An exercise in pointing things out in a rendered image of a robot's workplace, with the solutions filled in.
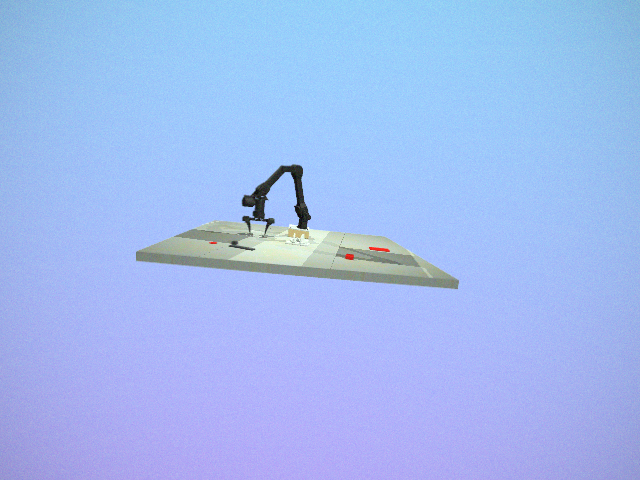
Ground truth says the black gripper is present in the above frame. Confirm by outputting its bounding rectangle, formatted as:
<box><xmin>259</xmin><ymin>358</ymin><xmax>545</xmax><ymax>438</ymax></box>
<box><xmin>242</xmin><ymin>207</ymin><xmax>275</xmax><ymax>235</ymax></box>

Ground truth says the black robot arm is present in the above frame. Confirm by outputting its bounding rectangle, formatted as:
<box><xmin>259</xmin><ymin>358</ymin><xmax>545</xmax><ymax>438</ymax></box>
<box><xmin>241</xmin><ymin>164</ymin><xmax>311</xmax><ymax>230</ymax></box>

